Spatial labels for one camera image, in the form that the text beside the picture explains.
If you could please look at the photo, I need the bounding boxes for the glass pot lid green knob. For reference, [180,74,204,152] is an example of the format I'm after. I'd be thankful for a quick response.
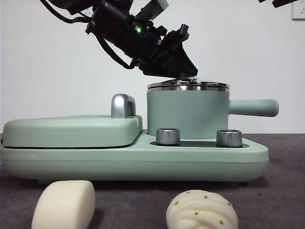
[146,75,231,90]

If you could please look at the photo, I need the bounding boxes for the twisted white bun green flecks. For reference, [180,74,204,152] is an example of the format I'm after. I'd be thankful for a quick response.
[166,189,239,229]

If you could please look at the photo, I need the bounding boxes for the plain white steamed bun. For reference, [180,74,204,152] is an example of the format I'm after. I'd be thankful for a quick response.
[31,180,96,229]

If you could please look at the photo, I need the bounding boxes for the chrome control knob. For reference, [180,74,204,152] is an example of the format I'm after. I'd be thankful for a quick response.
[216,129,244,147]
[156,128,181,146]

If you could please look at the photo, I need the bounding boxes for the mint green breakfast machine base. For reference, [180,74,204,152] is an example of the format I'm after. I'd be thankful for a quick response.
[0,128,270,186]

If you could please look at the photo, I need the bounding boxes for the mint green griddle cover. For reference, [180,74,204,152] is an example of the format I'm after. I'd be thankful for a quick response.
[1,114,144,147]

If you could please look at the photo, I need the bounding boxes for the white wall socket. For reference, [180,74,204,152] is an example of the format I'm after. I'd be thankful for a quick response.
[291,4,305,21]
[77,2,96,21]

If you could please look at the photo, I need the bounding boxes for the mint green handled pot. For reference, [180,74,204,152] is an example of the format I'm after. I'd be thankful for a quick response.
[145,86,280,141]

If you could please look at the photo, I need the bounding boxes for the chrome griddle cover handle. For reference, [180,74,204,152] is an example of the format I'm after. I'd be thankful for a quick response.
[111,94,137,119]

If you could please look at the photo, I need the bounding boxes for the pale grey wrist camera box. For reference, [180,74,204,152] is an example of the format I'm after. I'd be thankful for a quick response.
[135,0,170,20]

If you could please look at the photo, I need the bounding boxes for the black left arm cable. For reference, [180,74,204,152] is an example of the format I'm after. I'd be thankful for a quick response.
[39,0,142,70]

